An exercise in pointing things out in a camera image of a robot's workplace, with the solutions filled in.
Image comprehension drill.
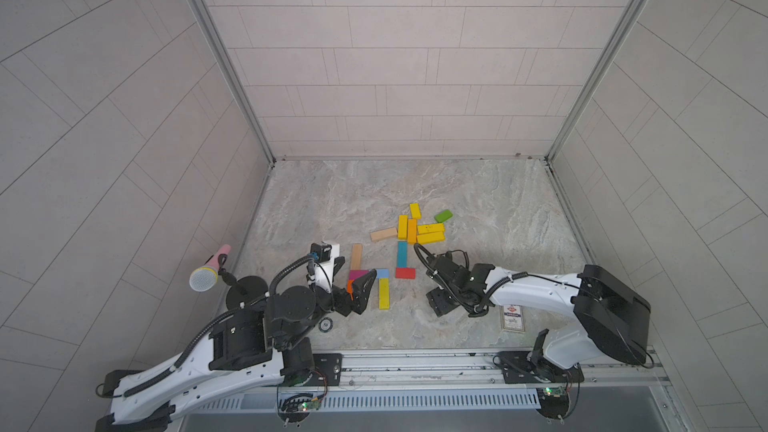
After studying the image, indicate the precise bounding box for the aluminium mounting rail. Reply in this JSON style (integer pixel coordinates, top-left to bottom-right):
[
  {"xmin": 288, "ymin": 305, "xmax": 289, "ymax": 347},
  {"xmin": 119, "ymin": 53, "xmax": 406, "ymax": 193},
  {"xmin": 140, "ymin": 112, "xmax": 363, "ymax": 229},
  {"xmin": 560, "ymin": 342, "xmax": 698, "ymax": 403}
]
[{"xmin": 170, "ymin": 346, "xmax": 670, "ymax": 395}]

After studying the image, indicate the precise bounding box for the natural wood block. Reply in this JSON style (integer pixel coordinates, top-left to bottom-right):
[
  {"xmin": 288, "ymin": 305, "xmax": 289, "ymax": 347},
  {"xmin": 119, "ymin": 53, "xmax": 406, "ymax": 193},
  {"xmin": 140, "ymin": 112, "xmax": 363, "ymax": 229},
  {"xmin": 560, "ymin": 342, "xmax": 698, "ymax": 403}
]
[
  {"xmin": 370, "ymin": 227, "xmax": 398, "ymax": 242},
  {"xmin": 350, "ymin": 243, "xmax": 363, "ymax": 270}
]

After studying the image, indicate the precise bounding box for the red block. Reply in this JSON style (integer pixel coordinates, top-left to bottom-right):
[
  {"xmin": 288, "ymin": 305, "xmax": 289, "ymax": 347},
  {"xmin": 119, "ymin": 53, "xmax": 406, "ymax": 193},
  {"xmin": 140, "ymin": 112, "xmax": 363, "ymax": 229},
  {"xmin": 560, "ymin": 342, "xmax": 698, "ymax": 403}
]
[{"xmin": 395, "ymin": 267, "xmax": 416, "ymax": 280}]

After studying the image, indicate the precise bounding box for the green block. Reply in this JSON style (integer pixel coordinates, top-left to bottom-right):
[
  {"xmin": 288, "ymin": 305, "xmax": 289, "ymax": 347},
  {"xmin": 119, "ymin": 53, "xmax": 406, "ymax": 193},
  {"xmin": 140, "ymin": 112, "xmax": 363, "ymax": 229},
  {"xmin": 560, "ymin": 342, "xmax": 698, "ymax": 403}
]
[{"xmin": 434, "ymin": 209, "xmax": 453, "ymax": 223}]

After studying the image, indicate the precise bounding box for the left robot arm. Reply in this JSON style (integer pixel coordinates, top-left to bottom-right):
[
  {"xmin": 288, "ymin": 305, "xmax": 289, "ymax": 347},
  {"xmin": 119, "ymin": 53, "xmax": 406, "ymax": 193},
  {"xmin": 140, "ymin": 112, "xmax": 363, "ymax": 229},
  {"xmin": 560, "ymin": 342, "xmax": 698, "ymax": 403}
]
[{"xmin": 95, "ymin": 243, "xmax": 378, "ymax": 431}]

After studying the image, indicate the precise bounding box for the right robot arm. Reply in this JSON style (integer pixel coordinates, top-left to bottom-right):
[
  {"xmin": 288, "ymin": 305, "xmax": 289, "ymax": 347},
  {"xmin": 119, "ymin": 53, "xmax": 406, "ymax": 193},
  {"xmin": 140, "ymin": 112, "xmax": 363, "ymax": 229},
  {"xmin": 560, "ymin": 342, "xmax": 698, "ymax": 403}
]
[{"xmin": 413, "ymin": 244, "xmax": 651, "ymax": 383}]

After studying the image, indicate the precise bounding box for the black microphone stand base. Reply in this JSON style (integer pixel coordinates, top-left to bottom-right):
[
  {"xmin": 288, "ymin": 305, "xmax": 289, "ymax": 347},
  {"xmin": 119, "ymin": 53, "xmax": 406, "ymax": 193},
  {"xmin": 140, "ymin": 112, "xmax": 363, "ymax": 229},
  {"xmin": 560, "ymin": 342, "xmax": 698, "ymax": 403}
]
[{"xmin": 225, "ymin": 276, "xmax": 268, "ymax": 310}]

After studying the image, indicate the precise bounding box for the magenta block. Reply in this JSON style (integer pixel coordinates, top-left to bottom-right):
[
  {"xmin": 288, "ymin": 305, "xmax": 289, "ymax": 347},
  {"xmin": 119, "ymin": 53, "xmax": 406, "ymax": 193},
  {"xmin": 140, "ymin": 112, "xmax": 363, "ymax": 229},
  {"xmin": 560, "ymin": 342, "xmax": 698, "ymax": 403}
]
[{"xmin": 349, "ymin": 270, "xmax": 369, "ymax": 281}]

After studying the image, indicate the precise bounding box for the playing card box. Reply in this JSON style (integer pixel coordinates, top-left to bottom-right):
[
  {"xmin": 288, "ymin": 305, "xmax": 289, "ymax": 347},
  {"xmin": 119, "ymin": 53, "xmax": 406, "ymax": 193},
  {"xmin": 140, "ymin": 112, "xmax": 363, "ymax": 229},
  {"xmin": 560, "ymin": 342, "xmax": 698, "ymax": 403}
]
[{"xmin": 501, "ymin": 305, "xmax": 525, "ymax": 333}]

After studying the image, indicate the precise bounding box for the upright yellow block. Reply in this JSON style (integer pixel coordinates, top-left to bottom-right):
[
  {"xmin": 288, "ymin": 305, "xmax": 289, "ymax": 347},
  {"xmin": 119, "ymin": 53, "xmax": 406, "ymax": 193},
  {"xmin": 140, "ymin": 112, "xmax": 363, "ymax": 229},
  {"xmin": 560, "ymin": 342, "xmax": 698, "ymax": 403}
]
[{"xmin": 397, "ymin": 215, "xmax": 408, "ymax": 241}]

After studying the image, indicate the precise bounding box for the left circuit board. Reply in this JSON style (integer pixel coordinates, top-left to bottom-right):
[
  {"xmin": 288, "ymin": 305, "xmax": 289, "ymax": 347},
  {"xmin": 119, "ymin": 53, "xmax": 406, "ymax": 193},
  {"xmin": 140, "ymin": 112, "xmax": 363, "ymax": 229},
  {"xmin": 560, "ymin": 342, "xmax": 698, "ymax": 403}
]
[{"xmin": 277, "ymin": 393, "xmax": 322, "ymax": 424}]

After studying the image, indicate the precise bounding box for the teal block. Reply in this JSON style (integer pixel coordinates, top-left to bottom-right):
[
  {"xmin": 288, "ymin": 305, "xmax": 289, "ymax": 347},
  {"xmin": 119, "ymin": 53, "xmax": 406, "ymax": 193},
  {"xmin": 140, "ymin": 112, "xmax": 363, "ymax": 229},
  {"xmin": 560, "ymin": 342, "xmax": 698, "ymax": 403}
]
[{"xmin": 396, "ymin": 241, "xmax": 408, "ymax": 269}]

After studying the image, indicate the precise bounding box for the small yellow block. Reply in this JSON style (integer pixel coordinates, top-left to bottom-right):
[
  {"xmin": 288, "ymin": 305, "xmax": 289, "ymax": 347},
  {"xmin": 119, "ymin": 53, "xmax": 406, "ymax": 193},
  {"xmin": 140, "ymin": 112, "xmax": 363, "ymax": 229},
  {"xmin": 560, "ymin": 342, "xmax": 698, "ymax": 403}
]
[{"xmin": 409, "ymin": 203, "xmax": 422, "ymax": 220}]

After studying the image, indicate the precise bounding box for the right circuit board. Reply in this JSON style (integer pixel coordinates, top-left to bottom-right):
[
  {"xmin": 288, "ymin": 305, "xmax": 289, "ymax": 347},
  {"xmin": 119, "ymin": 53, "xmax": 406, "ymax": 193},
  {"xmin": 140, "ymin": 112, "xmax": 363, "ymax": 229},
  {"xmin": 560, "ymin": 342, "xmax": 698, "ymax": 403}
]
[{"xmin": 536, "ymin": 387, "xmax": 571, "ymax": 421}]

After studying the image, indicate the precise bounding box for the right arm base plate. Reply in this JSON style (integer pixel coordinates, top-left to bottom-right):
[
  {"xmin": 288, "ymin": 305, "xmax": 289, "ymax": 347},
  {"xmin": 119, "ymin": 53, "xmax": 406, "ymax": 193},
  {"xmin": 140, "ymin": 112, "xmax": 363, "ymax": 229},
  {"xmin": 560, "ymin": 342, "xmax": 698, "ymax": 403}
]
[{"xmin": 493, "ymin": 351, "xmax": 584, "ymax": 385}]

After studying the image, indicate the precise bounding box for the circuit board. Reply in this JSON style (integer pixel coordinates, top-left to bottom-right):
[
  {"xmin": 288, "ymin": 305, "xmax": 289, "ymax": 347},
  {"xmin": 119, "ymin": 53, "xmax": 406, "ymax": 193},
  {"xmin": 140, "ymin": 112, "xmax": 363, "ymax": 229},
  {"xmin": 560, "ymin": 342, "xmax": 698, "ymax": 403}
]
[
  {"xmin": 277, "ymin": 393, "xmax": 322, "ymax": 424},
  {"xmin": 536, "ymin": 387, "xmax": 571, "ymax": 421}
]

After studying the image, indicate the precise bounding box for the amber orange block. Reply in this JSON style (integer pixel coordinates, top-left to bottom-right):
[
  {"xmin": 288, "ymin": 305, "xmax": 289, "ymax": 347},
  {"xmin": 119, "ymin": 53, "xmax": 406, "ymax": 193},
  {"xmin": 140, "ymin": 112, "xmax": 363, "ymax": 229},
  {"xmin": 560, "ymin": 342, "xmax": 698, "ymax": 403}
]
[{"xmin": 406, "ymin": 219, "xmax": 418, "ymax": 244}]

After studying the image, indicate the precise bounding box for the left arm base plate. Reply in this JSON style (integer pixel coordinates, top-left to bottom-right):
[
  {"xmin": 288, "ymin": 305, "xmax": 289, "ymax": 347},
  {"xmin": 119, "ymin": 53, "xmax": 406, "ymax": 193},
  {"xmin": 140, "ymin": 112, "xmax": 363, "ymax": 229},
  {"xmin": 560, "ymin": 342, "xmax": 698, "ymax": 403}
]
[{"xmin": 303, "ymin": 353, "xmax": 343, "ymax": 387}]

